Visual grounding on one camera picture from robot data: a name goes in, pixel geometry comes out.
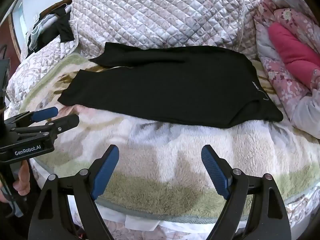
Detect pink floral comforter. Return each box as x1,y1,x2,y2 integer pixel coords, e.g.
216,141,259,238
254,0,320,139

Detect white bed sheet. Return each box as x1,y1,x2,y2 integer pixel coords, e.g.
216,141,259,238
67,195,165,232

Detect wooden headboard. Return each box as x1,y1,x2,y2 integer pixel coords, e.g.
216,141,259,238
37,1,75,17

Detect black pants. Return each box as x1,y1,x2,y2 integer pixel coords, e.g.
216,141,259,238
57,42,284,129

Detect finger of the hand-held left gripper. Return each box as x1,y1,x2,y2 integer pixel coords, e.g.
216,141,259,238
11,114,80,141
5,107,59,130

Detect quilted patterned bedspread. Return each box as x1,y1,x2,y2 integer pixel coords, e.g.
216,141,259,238
5,0,275,115

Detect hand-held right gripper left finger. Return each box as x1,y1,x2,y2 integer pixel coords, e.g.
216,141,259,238
28,144,120,240

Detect floral fleece blanket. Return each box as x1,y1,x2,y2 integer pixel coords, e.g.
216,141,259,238
15,52,320,223

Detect pile of dark clothes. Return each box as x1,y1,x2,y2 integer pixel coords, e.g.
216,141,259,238
27,5,75,54

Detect person's left hand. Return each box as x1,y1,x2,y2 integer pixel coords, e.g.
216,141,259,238
12,159,32,198

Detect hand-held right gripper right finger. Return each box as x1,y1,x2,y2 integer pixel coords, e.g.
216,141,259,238
201,144,292,240

